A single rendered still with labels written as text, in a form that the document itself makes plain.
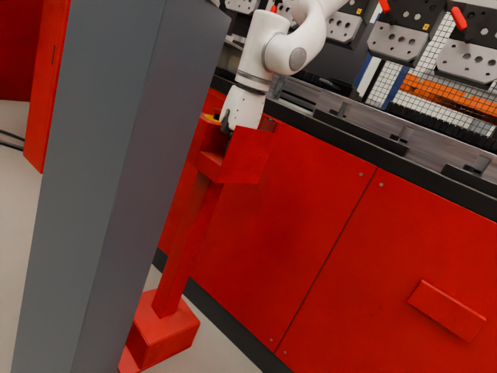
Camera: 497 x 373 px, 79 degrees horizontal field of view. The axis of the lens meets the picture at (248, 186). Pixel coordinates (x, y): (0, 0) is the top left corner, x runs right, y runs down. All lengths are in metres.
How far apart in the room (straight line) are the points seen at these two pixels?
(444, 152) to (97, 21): 0.87
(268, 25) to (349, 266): 0.67
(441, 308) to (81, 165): 0.87
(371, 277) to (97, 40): 0.85
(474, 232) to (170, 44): 0.77
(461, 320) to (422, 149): 0.45
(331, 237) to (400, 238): 0.19
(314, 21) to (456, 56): 0.45
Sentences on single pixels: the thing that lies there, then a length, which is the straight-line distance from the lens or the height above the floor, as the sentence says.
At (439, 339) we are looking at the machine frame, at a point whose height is 0.51.
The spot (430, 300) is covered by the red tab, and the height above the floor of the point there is 0.59.
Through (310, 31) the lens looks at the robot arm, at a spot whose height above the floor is 1.04.
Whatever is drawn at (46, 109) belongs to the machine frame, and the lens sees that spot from 1.99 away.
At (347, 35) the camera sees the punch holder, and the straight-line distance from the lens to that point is 1.09.
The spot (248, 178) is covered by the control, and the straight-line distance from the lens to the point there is 0.81.
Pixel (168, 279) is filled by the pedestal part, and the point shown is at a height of 0.27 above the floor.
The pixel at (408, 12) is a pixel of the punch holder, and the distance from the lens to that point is 1.08.
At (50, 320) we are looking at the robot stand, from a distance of 0.82.
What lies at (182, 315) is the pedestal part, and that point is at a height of 0.12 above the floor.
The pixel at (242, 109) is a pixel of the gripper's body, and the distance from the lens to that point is 0.73.
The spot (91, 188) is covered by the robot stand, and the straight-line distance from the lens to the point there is 0.60.
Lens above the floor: 0.92
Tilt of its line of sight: 19 degrees down
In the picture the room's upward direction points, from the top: 22 degrees clockwise
